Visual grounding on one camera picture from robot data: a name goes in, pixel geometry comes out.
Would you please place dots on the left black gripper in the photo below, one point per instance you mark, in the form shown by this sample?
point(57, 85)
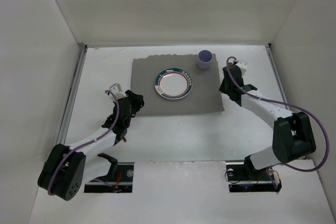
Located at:
point(132, 100)

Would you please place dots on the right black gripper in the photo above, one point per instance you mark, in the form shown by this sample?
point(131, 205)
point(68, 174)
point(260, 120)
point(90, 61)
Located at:
point(227, 87)

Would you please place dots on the grey cloth placemat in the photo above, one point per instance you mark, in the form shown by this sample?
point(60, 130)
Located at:
point(203, 98)

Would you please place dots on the lilac plastic cup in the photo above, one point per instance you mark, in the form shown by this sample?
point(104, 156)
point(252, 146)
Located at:
point(204, 59)

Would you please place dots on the white plate green red rim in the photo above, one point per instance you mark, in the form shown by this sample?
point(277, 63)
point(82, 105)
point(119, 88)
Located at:
point(173, 83)

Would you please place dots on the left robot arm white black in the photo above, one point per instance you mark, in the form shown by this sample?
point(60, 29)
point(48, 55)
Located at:
point(68, 166)

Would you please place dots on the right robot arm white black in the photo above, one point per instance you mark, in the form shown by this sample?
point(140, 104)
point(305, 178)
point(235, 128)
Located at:
point(292, 136)

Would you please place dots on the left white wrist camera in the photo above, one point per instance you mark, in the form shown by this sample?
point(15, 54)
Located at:
point(115, 90)

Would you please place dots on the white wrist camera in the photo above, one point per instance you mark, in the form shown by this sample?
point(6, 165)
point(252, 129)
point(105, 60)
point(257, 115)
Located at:
point(115, 90)
point(242, 65)

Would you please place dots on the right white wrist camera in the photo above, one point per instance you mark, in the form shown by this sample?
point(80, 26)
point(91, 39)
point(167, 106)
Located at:
point(242, 65)

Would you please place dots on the right aluminium table rail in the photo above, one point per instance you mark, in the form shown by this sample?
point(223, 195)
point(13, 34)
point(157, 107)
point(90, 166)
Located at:
point(275, 71)

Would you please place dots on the aluminium table rail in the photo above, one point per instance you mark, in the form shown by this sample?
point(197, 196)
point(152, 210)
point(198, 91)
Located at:
point(65, 120)
point(275, 71)

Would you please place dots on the left aluminium table rail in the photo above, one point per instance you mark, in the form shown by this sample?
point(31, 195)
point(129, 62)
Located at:
point(65, 120)

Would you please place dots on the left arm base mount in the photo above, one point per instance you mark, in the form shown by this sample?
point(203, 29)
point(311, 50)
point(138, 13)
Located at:
point(121, 182)

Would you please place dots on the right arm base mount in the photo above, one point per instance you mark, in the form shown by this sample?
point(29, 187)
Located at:
point(240, 181)

